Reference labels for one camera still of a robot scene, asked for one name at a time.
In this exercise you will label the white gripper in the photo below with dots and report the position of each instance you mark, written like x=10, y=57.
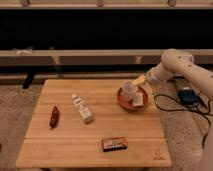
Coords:
x=153, y=76

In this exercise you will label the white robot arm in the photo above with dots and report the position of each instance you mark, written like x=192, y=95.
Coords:
x=182, y=62

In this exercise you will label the orange ceramic bowl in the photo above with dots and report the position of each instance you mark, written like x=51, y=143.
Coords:
x=128, y=105

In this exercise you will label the black power adapter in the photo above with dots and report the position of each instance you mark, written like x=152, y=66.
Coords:
x=187, y=97

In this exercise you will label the white tube bottle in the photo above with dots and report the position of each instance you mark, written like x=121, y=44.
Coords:
x=82, y=108

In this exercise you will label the wooden table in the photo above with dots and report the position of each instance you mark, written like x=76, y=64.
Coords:
x=74, y=144

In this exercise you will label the dark red snack packet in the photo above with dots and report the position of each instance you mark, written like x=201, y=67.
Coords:
x=54, y=117

